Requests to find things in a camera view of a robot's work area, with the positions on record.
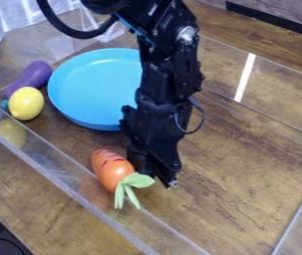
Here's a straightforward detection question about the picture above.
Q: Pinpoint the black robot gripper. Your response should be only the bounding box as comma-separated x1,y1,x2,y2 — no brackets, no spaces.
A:
120,90,194,189

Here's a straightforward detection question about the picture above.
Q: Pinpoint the orange toy carrot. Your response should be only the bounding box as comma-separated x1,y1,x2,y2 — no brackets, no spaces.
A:
91,149,154,209

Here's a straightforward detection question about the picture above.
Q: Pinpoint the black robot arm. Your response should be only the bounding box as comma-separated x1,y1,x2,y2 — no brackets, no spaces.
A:
81,0,203,188

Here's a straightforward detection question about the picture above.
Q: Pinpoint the blue plastic plate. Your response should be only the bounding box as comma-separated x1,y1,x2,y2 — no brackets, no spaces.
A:
47,48,141,131

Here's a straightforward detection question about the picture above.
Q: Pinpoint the yellow toy lemon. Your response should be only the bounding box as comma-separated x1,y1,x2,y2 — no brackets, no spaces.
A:
8,87,44,121

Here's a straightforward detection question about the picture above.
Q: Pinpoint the purple toy eggplant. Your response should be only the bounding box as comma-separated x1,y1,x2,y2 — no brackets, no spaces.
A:
0,61,52,110

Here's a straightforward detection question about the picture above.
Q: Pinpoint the dark baseboard strip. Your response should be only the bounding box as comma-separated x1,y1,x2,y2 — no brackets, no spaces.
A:
224,0,302,35

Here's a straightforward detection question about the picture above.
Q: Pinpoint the white patterned curtain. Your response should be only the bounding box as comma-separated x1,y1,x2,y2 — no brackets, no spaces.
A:
0,0,108,60

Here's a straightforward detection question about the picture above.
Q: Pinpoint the clear acrylic enclosure wall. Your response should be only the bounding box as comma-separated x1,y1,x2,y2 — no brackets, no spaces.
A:
0,4,302,255

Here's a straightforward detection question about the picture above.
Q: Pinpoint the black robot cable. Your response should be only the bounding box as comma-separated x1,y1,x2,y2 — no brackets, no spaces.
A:
34,0,119,40

